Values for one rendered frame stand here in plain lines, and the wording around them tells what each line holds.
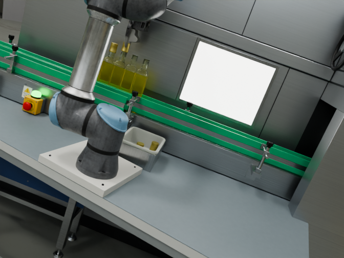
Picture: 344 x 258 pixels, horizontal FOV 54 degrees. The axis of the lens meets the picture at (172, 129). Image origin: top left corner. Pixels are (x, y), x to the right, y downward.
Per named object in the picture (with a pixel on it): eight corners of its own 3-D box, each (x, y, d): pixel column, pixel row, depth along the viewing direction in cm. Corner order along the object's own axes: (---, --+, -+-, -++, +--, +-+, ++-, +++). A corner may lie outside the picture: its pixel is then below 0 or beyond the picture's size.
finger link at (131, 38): (133, 49, 157) (140, 30, 155) (121, 45, 157) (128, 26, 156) (134, 50, 160) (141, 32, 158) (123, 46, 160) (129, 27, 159)
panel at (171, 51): (252, 128, 177) (279, 66, 167) (252, 129, 174) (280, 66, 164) (95, 68, 182) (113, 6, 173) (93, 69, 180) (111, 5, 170)
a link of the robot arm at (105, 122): (114, 155, 112) (126, 119, 109) (78, 142, 113) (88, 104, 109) (124, 145, 124) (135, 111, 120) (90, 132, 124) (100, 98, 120)
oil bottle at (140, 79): (137, 110, 172) (150, 70, 166) (134, 112, 166) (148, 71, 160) (127, 106, 172) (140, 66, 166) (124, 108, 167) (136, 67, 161)
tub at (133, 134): (160, 154, 160) (166, 138, 158) (150, 171, 139) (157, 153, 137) (127, 141, 162) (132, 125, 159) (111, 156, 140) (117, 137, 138)
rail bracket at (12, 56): (15, 74, 160) (21, 47, 156) (5, 76, 153) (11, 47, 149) (7, 71, 160) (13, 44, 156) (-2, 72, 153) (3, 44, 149)
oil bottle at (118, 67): (116, 102, 172) (128, 62, 166) (112, 104, 167) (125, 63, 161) (106, 98, 173) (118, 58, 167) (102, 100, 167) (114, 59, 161)
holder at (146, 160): (162, 151, 166) (167, 137, 163) (149, 172, 139) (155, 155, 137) (130, 139, 167) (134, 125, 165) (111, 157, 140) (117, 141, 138)
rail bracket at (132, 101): (136, 112, 165) (144, 89, 161) (126, 120, 149) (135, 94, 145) (131, 110, 165) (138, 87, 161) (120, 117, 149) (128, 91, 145)
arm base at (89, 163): (105, 184, 113) (113, 158, 110) (67, 166, 115) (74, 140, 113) (123, 170, 127) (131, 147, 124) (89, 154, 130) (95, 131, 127)
